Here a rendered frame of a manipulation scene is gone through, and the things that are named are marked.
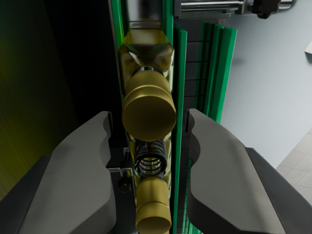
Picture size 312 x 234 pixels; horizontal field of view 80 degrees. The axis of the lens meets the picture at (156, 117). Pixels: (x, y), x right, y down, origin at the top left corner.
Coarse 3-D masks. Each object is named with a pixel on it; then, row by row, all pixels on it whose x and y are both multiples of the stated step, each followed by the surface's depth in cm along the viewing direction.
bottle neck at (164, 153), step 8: (136, 144) 17; (144, 144) 17; (152, 144) 17; (160, 144) 17; (136, 152) 16; (144, 152) 16; (152, 152) 16; (160, 152) 16; (136, 160) 16; (144, 160) 18; (152, 160) 18; (160, 160) 16; (136, 168) 16; (144, 168) 17; (152, 168) 17; (160, 168) 17; (152, 176) 17
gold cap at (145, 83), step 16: (144, 80) 13; (160, 80) 13; (128, 96) 12; (144, 96) 11; (160, 96) 11; (128, 112) 11; (144, 112) 11; (160, 112) 11; (128, 128) 12; (144, 128) 12; (160, 128) 12
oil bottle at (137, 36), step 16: (128, 32) 26; (144, 32) 25; (160, 32) 25; (128, 48) 17; (144, 48) 17; (160, 48) 17; (128, 64) 17; (144, 64) 17; (160, 64) 17; (128, 80) 17
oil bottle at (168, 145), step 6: (132, 144) 24; (168, 144) 24; (132, 150) 23; (168, 150) 23; (132, 156) 23; (168, 156) 23; (132, 162) 24; (168, 162) 23; (132, 168) 24; (168, 168) 24; (138, 174) 24
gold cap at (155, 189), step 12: (144, 180) 20; (156, 180) 20; (144, 192) 19; (156, 192) 19; (144, 204) 18; (156, 204) 18; (168, 204) 19; (144, 216) 17; (156, 216) 17; (168, 216) 17; (144, 228) 18; (156, 228) 18; (168, 228) 18
